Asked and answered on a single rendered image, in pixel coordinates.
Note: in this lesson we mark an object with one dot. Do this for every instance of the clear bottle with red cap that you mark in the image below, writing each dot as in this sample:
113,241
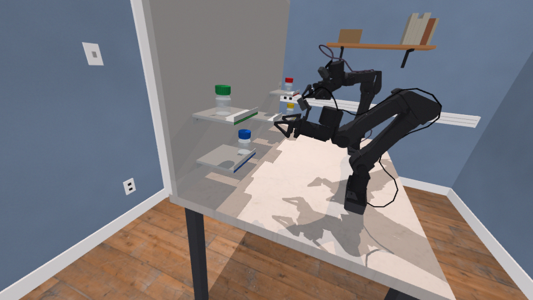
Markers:
288,86

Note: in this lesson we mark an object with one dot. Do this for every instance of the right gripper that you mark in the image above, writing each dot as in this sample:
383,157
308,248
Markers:
321,93

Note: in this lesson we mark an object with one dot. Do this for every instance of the blue-capped clear bottle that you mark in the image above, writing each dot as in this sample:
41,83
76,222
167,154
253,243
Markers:
244,142

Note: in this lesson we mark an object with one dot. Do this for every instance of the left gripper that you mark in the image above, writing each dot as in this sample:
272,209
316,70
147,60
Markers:
302,126

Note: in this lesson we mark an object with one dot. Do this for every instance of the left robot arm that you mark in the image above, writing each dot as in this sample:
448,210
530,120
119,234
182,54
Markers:
417,110

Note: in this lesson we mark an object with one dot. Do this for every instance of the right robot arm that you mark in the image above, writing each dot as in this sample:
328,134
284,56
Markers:
368,89

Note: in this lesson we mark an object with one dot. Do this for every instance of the clear bottle with yellow cap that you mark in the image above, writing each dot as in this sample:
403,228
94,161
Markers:
289,110

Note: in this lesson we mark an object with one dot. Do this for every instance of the grey wall panel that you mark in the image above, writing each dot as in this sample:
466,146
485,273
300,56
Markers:
197,44

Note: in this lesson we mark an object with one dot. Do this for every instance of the clear bottle with green cap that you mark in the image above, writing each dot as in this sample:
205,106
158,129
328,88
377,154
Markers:
223,100

